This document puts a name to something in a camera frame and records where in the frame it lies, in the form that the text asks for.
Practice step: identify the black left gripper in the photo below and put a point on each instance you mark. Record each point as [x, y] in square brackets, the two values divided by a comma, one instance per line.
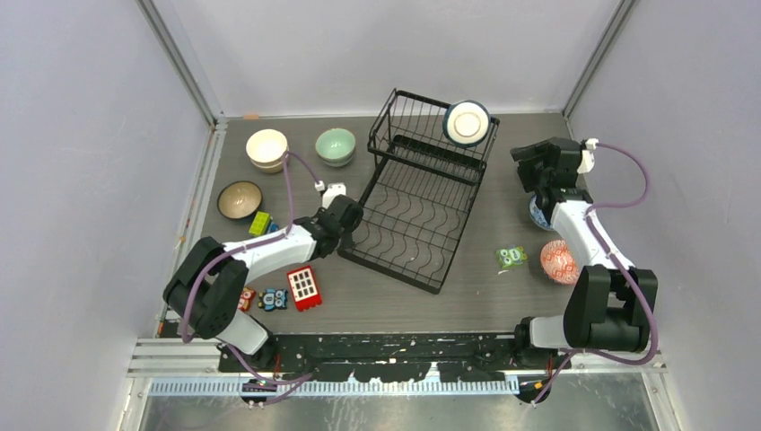
[346, 241]

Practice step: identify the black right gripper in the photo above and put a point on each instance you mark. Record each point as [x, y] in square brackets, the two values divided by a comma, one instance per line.
[526, 158]

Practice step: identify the white blue floral bowl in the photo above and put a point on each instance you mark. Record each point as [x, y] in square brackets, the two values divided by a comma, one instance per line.
[537, 215]

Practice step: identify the light green bowl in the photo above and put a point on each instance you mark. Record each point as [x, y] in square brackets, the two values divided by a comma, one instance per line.
[335, 144]

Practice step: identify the teal bowl white base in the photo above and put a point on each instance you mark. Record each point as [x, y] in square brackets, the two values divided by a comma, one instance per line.
[466, 123]

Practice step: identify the blue white zigzag bowl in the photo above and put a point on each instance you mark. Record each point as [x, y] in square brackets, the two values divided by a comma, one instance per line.
[558, 263]

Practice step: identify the beige bowl with flower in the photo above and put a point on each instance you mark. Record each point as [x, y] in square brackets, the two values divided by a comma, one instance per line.
[266, 146]

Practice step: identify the dark blue glazed bowl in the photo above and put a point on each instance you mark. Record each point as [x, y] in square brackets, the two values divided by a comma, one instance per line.
[239, 200]

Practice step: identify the pale green striped bowl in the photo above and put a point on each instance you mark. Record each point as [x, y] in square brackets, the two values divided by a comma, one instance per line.
[337, 163]

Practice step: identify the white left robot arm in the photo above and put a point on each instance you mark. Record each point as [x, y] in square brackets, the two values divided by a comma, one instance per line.
[206, 287]

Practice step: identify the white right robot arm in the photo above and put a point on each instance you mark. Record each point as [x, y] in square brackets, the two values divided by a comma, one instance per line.
[611, 306]

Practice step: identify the red white toy block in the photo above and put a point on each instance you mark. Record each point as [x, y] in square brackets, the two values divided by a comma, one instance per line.
[304, 288]

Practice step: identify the toy truck with green block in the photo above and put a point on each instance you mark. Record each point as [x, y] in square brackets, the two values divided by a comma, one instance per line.
[262, 224]

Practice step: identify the green owl puzzle piece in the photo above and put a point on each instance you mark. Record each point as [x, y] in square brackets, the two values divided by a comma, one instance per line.
[510, 257]

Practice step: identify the blue owl puzzle piece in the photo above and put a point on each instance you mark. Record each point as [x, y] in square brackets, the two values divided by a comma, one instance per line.
[273, 299]

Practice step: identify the red owl puzzle piece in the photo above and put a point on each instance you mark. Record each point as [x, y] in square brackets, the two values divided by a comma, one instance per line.
[247, 297]

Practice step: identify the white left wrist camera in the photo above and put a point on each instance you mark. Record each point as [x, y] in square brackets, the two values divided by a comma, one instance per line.
[331, 192]

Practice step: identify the black wire dish rack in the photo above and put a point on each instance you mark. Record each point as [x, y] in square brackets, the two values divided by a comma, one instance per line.
[418, 200]

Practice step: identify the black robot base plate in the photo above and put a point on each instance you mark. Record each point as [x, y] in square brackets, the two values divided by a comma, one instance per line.
[393, 357]

